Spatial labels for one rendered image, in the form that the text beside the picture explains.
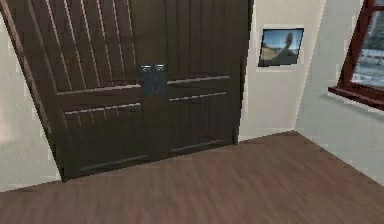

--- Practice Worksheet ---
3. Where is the dark brown double door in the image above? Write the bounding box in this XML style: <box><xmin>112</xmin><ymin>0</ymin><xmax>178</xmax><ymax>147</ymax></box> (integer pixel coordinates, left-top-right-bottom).
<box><xmin>0</xmin><ymin>0</ymin><xmax>255</xmax><ymax>183</ymax></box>

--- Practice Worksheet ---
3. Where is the white framed landscape picture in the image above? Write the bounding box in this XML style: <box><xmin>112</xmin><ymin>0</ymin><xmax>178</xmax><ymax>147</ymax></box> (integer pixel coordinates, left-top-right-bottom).
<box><xmin>257</xmin><ymin>23</ymin><xmax>306</xmax><ymax>71</ymax></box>

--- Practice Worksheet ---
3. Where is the red brown framed window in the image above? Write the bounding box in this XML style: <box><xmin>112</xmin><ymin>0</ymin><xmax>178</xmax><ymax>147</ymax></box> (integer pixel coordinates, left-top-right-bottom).
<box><xmin>327</xmin><ymin>0</ymin><xmax>384</xmax><ymax>112</ymax></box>

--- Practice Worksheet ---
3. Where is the dark metal door handle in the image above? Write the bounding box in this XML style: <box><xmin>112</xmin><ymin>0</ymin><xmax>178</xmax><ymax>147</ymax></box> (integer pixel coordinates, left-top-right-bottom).
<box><xmin>139</xmin><ymin>64</ymin><xmax>154</xmax><ymax>98</ymax></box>
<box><xmin>152</xmin><ymin>63</ymin><xmax>167</xmax><ymax>97</ymax></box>

